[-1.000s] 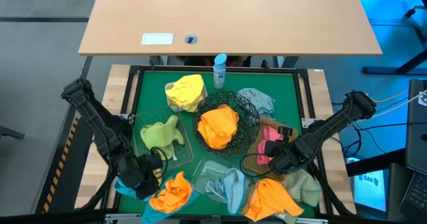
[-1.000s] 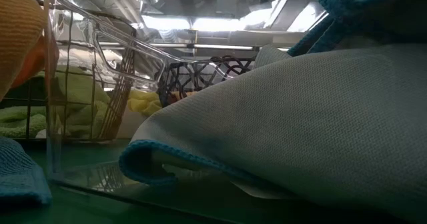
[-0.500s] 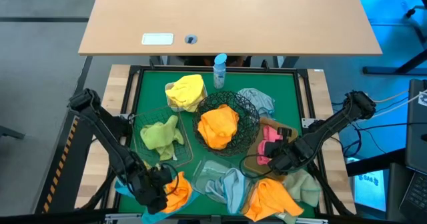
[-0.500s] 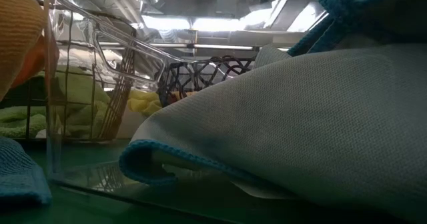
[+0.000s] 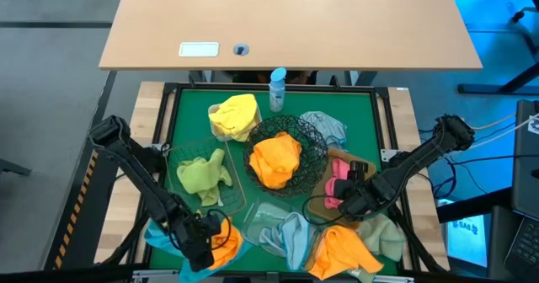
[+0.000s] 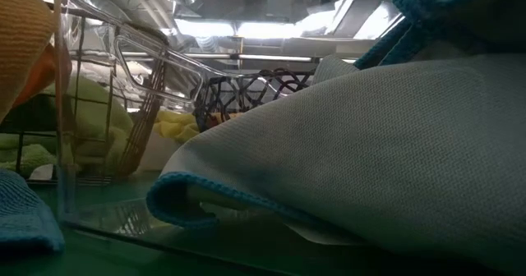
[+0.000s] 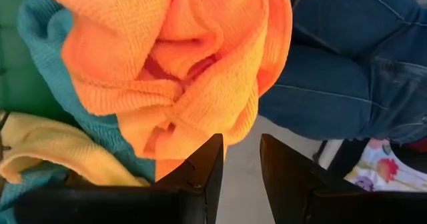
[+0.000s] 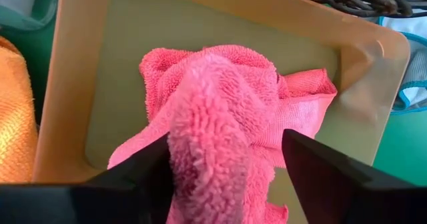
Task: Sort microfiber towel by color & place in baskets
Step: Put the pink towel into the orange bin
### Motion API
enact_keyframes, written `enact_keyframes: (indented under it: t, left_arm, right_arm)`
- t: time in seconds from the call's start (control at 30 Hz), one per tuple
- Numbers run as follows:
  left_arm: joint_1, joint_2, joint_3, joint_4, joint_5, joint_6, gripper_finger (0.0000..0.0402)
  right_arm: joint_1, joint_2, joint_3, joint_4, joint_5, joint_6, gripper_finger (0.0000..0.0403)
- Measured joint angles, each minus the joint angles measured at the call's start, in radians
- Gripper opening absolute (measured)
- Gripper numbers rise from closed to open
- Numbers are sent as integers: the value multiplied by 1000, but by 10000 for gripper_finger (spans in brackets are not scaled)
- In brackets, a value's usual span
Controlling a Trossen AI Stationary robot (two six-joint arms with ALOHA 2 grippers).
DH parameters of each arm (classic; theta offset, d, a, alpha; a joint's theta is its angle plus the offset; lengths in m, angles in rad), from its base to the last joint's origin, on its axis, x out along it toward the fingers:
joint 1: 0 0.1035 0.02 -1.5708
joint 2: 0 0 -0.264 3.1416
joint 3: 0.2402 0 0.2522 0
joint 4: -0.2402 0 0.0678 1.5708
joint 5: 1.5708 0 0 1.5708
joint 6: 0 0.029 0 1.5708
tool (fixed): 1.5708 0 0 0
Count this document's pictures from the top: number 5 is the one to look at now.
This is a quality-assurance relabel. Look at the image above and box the black table frame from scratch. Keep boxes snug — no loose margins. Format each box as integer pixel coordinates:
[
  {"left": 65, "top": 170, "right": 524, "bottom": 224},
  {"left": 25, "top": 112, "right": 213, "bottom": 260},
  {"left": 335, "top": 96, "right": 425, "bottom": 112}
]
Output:
[{"left": 125, "top": 80, "right": 450, "bottom": 275}]

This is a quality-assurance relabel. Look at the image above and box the white plastic bin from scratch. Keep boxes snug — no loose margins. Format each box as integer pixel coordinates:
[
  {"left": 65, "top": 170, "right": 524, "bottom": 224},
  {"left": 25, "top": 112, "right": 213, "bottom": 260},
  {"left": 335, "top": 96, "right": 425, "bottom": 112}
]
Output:
[{"left": 207, "top": 101, "right": 263, "bottom": 143}]

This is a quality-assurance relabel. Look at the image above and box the tan rectangular tray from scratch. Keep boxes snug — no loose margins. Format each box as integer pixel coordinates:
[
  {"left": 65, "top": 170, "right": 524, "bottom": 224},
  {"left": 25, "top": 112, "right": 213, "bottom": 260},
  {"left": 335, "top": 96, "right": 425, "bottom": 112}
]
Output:
[{"left": 306, "top": 147, "right": 377, "bottom": 229}]

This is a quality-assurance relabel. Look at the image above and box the black desk foot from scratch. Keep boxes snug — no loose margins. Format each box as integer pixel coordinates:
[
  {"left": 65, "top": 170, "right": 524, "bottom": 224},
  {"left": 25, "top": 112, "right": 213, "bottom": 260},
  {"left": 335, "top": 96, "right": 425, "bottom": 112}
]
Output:
[{"left": 457, "top": 61, "right": 539, "bottom": 95}]

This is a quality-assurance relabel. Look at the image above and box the dark grey laptop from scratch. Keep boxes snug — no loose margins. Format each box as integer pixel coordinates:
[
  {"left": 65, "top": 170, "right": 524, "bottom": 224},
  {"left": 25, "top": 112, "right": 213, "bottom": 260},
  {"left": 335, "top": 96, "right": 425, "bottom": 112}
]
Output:
[{"left": 510, "top": 99, "right": 539, "bottom": 222}]

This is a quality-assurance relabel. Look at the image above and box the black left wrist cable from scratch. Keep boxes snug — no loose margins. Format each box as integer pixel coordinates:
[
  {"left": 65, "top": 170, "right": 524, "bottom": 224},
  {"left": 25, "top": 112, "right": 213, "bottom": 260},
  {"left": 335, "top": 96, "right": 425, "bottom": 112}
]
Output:
[{"left": 197, "top": 208, "right": 232, "bottom": 250}]

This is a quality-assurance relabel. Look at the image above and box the grey-blue microfiber towel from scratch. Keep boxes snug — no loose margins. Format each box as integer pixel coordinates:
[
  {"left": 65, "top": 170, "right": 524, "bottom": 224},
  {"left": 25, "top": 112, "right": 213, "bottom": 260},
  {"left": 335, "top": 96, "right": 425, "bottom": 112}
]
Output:
[{"left": 299, "top": 110, "right": 349, "bottom": 149}]

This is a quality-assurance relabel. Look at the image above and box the light blue microfiber towel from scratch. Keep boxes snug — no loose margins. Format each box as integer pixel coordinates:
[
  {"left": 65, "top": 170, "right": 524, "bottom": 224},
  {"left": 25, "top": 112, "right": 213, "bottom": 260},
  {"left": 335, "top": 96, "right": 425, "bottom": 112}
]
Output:
[{"left": 258, "top": 211, "right": 315, "bottom": 272}]

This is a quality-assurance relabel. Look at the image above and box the clear plastic bin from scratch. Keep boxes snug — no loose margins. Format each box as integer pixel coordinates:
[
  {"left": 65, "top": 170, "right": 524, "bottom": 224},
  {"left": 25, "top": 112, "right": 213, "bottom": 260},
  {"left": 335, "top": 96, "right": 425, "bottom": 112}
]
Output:
[{"left": 241, "top": 201, "right": 328, "bottom": 271}]

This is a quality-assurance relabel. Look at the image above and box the blue cable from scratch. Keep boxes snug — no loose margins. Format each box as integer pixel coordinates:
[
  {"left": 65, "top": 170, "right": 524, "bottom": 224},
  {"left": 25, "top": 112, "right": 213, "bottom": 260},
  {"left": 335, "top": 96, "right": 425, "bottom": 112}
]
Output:
[{"left": 431, "top": 147, "right": 458, "bottom": 200}]

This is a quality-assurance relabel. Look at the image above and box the black chair base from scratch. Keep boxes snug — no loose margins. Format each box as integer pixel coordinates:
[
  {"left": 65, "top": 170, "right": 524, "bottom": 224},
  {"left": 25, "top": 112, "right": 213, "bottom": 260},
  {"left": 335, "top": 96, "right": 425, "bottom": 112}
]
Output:
[{"left": 511, "top": 4, "right": 539, "bottom": 61}]

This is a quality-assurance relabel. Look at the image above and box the white labelled box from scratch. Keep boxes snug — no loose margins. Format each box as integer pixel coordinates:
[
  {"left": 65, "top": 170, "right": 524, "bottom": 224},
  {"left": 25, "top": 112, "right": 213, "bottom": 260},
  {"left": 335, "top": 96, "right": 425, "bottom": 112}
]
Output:
[{"left": 445, "top": 213, "right": 493, "bottom": 268}]

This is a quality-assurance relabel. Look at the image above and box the beige wooden desk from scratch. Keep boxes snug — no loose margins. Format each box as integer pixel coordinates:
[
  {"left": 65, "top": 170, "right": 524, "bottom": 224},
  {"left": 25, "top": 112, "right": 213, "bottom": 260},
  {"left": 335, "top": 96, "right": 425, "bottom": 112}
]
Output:
[{"left": 99, "top": 0, "right": 484, "bottom": 72}]

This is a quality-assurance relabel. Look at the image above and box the spray bottle with blue cap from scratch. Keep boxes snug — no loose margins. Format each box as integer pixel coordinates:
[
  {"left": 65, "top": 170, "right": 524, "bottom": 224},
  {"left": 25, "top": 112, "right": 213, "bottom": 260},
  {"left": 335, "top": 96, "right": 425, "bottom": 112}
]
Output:
[{"left": 268, "top": 67, "right": 288, "bottom": 114}]

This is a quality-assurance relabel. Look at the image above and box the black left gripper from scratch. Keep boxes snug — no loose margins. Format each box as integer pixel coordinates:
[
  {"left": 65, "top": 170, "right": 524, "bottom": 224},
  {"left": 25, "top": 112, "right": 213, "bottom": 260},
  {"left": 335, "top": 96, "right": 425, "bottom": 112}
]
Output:
[{"left": 174, "top": 213, "right": 222, "bottom": 273}]

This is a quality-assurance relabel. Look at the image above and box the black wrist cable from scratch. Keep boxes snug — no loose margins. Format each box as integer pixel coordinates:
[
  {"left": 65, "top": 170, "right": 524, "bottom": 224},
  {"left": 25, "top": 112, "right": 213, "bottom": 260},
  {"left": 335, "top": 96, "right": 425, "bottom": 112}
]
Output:
[
  {"left": 197, "top": 208, "right": 232, "bottom": 250},
  {"left": 302, "top": 192, "right": 363, "bottom": 227}
]

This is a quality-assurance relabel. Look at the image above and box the black cable bundle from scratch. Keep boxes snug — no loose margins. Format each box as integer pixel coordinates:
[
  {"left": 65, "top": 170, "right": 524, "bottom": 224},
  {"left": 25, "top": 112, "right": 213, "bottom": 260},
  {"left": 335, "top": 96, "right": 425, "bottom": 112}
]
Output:
[
  {"left": 381, "top": 198, "right": 450, "bottom": 274},
  {"left": 100, "top": 206, "right": 169, "bottom": 267}
]

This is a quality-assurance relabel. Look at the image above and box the thin black cable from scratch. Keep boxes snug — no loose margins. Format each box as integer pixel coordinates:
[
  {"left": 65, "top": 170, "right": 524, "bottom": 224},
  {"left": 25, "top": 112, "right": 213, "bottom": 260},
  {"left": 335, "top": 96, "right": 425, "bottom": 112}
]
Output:
[{"left": 446, "top": 152, "right": 539, "bottom": 168}]

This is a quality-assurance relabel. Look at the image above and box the orange microfiber towel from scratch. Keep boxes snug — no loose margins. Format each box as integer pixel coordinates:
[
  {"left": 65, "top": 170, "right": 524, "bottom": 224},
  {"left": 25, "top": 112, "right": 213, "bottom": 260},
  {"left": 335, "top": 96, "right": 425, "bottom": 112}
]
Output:
[
  {"left": 263, "top": 131, "right": 303, "bottom": 166},
  {"left": 248, "top": 146, "right": 296, "bottom": 190},
  {"left": 308, "top": 225, "right": 385, "bottom": 281},
  {"left": 208, "top": 222, "right": 244, "bottom": 271}
]

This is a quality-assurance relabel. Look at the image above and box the beige cable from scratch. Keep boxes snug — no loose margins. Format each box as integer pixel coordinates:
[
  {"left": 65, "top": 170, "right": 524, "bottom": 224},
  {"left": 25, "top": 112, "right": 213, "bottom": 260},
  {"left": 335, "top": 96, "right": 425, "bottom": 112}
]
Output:
[{"left": 469, "top": 113, "right": 517, "bottom": 131}]

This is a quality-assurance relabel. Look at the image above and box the black furniture leg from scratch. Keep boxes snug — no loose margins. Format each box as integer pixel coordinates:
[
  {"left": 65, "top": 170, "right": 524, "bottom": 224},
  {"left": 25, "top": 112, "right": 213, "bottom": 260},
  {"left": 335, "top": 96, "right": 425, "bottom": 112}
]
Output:
[{"left": 0, "top": 158, "right": 33, "bottom": 177}]

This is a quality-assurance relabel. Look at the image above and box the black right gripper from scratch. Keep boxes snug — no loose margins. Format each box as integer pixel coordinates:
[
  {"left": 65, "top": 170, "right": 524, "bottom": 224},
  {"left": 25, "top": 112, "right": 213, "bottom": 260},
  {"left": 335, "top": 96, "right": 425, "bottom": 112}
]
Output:
[{"left": 334, "top": 160, "right": 391, "bottom": 221}]

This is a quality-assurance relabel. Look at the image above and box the white cable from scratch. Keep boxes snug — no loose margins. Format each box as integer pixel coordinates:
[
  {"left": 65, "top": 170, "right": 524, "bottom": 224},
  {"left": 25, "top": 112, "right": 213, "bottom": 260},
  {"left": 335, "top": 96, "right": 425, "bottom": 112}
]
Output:
[{"left": 467, "top": 114, "right": 539, "bottom": 153}]

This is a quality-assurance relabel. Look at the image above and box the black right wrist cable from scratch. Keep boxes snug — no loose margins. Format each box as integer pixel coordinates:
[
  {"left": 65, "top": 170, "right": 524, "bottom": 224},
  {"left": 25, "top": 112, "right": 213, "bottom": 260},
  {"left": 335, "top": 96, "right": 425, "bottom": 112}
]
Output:
[{"left": 302, "top": 192, "right": 363, "bottom": 227}]

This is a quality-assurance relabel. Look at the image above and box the teal microfiber towel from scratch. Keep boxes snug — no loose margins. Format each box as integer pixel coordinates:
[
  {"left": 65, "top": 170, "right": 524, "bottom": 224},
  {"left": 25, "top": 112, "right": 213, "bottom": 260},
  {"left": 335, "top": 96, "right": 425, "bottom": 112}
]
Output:
[{"left": 144, "top": 219, "right": 254, "bottom": 283}]

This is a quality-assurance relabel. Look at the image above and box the copper wire basket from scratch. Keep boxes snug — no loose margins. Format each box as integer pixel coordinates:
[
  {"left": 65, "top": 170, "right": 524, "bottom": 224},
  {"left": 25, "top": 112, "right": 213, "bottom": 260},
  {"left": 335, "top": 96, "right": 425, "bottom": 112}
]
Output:
[{"left": 165, "top": 135, "right": 248, "bottom": 216}]

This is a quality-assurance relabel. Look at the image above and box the yellow black hazard strip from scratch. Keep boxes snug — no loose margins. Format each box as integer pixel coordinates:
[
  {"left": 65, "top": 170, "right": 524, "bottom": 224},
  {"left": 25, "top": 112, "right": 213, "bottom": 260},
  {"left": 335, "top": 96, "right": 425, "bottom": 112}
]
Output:
[{"left": 52, "top": 156, "right": 99, "bottom": 271}]

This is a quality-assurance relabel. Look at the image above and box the black keyboard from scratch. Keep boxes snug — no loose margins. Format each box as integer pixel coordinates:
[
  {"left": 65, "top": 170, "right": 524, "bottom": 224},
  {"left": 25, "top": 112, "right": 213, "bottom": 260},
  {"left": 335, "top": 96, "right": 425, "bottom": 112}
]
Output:
[{"left": 503, "top": 215, "right": 539, "bottom": 278}]

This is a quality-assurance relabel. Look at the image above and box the lime green microfiber towel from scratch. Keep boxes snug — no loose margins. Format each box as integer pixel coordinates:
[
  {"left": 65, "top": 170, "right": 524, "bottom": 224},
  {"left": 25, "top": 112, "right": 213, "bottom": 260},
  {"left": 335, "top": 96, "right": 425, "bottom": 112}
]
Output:
[{"left": 175, "top": 147, "right": 233, "bottom": 207}]

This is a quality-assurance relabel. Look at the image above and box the sage green microfiber towel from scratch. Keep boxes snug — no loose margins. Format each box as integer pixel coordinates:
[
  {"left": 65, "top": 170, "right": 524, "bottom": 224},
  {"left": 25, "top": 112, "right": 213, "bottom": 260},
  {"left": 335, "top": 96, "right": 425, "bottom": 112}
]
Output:
[{"left": 347, "top": 213, "right": 406, "bottom": 283}]

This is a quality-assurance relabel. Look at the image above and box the black wire basket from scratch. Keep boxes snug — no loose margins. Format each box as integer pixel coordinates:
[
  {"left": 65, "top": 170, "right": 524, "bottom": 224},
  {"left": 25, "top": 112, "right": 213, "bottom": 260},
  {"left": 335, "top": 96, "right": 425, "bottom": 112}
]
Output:
[{"left": 243, "top": 114, "right": 329, "bottom": 199}]

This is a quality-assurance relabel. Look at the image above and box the green table mat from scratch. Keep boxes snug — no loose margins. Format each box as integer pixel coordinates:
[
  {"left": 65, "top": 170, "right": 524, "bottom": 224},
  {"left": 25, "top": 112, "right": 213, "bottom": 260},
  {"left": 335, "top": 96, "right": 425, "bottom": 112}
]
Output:
[{"left": 149, "top": 88, "right": 400, "bottom": 275}]

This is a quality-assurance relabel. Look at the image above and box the white rectangular desk plate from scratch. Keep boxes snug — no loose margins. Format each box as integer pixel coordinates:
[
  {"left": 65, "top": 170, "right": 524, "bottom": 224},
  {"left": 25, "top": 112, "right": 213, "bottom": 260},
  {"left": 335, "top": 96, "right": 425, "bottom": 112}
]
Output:
[{"left": 179, "top": 41, "right": 221, "bottom": 58}]

